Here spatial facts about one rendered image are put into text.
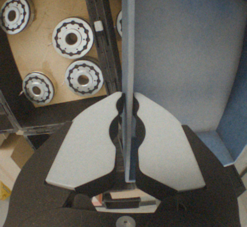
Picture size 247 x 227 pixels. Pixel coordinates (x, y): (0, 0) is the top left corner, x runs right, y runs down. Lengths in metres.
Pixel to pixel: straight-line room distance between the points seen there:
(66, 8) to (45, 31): 0.08
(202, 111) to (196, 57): 0.08
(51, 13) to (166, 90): 0.34
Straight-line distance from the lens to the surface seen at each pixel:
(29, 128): 0.47
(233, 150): 0.23
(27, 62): 0.48
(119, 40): 0.40
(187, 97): 0.20
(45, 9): 0.43
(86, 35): 0.37
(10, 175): 0.93
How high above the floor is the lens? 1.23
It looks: 57 degrees down
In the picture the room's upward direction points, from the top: 175 degrees clockwise
